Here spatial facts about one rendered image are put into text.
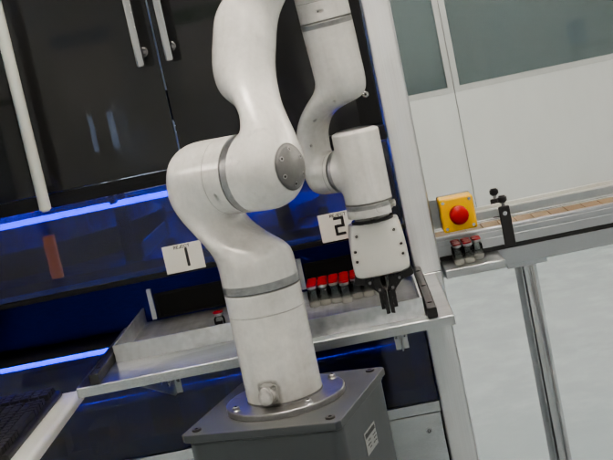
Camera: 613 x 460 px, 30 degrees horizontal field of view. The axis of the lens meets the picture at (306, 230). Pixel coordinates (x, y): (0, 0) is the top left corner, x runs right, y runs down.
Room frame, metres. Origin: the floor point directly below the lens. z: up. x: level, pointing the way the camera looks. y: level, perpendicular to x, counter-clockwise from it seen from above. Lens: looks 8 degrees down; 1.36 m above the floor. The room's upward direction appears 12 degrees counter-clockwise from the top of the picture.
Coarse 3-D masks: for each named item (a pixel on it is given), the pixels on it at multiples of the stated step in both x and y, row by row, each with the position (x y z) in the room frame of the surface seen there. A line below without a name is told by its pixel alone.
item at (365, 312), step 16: (400, 288) 2.29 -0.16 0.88; (416, 288) 2.13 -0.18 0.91; (320, 304) 2.31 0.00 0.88; (336, 304) 2.28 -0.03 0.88; (352, 304) 2.24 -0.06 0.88; (368, 304) 2.21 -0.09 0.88; (400, 304) 2.03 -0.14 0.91; (416, 304) 2.03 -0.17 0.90; (320, 320) 2.04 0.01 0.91; (336, 320) 2.03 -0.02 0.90; (352, 320) 2.03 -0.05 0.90; (368, 320) 2.03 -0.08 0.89; (384, 320) 2.03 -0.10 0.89; (320, 336) 2.04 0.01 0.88
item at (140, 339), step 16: (144, 320) 2.49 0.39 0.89; (160, 320) 2.49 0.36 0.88; (176, 320) 2.45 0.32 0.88; (192, 320) 2.41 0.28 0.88; (208, 320) 2.38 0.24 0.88; (128, 336) 2.30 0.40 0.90; (144, 336) 2.36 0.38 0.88; (160, 336) 2.17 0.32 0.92; (176, 336) 2.16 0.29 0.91; (192, 336) 2.16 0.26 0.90; (208, 336) 2.16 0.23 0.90; (224, 336) 2.16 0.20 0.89; (128, 352) 2.17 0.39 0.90; (144, 352) 2.17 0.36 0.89; (160, 352) 2.16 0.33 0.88
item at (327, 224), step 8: (320, 216) 2.40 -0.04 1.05; (328, 216) 2.40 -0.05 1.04; (336, 216) 2.40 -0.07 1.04; (344, 216) 2.40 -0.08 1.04; (320, 224) 2.40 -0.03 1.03; (328, 224) 2.40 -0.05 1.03; (336, 224) 2.40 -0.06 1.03; (320, 232) 2.40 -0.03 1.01; (328, 232) 2.40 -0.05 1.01; (328, 240) 2.40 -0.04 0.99; (336, 240) 2.40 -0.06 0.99
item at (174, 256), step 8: (168, 248) 2.42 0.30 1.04; (176, 248) 2.42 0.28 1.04; (192, 248) 2.42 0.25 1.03; (200, 248) 2.42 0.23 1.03; (168, 256) 2.42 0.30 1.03; (176, 256) 2.42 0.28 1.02; (184, 256) 2.42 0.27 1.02; (192, 256) 2.42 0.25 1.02; (200, 256) 2.42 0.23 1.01; (168, 264) 2.42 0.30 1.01; (176, 264) 2.42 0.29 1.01; (184, 264) 2.42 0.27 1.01; (192, 264) 2.42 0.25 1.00; (200, 264) 2.42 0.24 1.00; (168, 272) 2.42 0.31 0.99; (176, 272) 2.42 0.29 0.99
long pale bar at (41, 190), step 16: (0, 0) 2.37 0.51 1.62; (0, 16) 2.36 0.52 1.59; (0, 32) 2.36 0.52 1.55; (0, 48) 2.37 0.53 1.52; (16, 80) 2.37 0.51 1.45; (16, 96) 2.36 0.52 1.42; (16, 112) 2.37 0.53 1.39; (32, 144) 2.37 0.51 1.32; (32, 160) 2.36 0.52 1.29; (32, 176) 2.37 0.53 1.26; (48, 192) 2.40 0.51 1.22; (48, 208) 2.37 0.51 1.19
